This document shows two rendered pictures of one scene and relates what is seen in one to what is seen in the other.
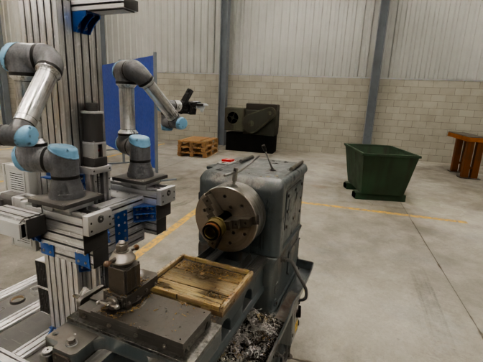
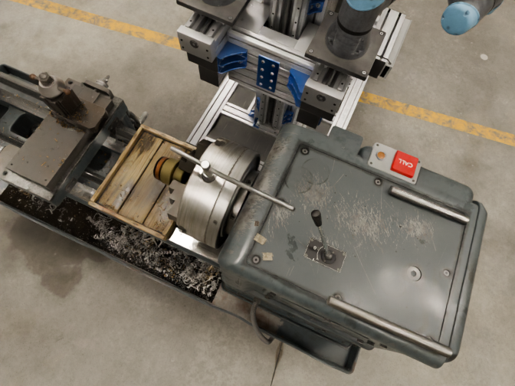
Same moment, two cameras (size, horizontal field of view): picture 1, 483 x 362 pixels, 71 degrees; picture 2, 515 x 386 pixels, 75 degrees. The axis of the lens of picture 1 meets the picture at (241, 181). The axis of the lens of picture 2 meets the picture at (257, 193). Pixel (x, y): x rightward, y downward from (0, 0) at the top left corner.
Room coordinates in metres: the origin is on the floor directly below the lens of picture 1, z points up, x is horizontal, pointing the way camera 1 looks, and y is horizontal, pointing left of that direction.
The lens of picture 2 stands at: (1.59, -0.31, 2.04)
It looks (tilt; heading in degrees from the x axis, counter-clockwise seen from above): 69 degrees down; 83
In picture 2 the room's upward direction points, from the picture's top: 9 degrees clockwise
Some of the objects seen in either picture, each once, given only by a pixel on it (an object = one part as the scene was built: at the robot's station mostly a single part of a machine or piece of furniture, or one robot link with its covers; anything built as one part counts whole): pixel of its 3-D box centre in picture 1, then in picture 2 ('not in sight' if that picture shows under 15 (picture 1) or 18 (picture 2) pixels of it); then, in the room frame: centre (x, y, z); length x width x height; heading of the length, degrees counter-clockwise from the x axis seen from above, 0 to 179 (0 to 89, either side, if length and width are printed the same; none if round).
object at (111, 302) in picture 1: (129, 291); (77, 112); (0.99, 0.35, 0.99); 0.20 x 0.10 x 0.05; 158
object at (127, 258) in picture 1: (122, 255); (50, 84); (0.96, 0.36, 1.13); 0.08 x 0.08 x 0.03
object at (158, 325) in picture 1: (139, 314); (66, 130); (0.94, 0.30, 0.95); 0.43 x 0.17 x 0.05; 68
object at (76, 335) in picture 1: (134, 338); (59, 135); (0.89, 0.31, 0.90); 0.47 x 0.30 x 0.06; 68
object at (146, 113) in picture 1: (121, 113); not in sight; (7.92, 2.83, 1.18); 4.12 x 0.80 x 2.35; 36
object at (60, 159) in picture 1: (62, 159); not in sight; (1.46, 0.79, 1.33); 0.13 x 0.12 x 0.14; 88
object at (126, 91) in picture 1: (127, 108); not in sight; (2.01, 0.69, 1.54); 0.15 x 0.12 x 0.55; 45
